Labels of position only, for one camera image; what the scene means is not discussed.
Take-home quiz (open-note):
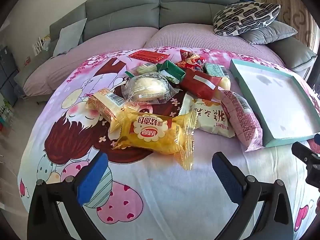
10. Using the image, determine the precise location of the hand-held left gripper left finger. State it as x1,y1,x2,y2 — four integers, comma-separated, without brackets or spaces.
27,151,113,240

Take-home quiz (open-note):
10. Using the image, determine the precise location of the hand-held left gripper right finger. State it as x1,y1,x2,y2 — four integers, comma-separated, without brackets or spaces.
212,151,294,240

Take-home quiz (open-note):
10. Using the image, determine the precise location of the pink snack packet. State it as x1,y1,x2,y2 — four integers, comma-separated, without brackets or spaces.
220,89,264,153

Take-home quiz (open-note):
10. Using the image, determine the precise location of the white snack packet red print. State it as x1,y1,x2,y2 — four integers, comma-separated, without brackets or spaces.
179,92,237,138

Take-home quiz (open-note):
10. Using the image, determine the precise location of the teal cardboard tray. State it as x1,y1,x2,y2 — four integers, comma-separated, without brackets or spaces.
229,59,320,148

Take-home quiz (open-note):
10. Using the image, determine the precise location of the cream snack packet with barcode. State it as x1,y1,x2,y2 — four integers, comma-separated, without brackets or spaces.
86,88,140,133

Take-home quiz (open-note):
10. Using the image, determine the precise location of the yellow bread packet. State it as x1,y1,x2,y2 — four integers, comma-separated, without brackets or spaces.
111,111,198,171

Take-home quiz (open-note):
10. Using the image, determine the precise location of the pale yellow jelly cup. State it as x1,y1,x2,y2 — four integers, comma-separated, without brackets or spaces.
217,76,231,92

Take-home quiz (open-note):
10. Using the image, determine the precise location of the dark red packet white stripe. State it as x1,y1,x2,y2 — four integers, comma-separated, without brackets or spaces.
179,68,223,100

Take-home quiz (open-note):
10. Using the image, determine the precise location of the clear packet with white bun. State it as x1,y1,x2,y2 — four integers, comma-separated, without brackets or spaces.
122,71,180,105

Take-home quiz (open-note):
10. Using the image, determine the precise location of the light green snack packet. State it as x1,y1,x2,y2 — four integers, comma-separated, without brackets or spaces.
203,62,230,78

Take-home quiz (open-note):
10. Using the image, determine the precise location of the dark green snack packet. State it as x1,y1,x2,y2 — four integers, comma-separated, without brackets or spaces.
157,61,187,85

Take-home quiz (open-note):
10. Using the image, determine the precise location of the small clear pastry packet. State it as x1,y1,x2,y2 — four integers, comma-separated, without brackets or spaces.
124,63,160,78

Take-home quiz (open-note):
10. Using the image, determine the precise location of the red cartoon print snack packet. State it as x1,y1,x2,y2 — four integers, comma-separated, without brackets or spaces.
174,49,207,70

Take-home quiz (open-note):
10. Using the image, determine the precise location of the red patterned packet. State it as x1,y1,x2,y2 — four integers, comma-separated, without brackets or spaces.
128,49,168,63

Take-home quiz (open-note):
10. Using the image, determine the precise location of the printed cartoon blanket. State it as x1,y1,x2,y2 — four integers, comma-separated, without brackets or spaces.
17,47,320,240

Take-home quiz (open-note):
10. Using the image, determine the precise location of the colourful plastic rack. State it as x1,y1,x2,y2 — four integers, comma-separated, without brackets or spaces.
0,92,15,130

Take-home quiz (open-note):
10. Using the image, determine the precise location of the dark grey pillow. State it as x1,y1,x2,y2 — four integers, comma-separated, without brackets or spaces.
241,20,298,44

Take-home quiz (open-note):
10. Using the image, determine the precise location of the beige patterned curtain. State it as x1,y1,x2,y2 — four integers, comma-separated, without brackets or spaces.
260,0,320,53

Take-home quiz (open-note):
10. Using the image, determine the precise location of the grey cabinet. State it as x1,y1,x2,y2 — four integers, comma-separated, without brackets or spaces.
0,45,20,103

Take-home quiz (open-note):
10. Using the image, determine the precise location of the black white patterned pillow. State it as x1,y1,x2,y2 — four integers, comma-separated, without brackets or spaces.
213,2,281,36

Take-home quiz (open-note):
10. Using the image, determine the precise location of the light grey pillow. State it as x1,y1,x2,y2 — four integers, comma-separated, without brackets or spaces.
53,18,87,57

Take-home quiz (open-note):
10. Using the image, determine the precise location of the white rack with booklets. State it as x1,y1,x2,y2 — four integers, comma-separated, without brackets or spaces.
34,36,50,55

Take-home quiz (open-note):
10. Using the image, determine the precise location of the pink sofa cover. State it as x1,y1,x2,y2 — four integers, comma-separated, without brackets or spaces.
24,25,292,98

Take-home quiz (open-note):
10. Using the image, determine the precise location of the grey sofa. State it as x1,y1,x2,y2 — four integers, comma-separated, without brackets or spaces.
14,0,318,103

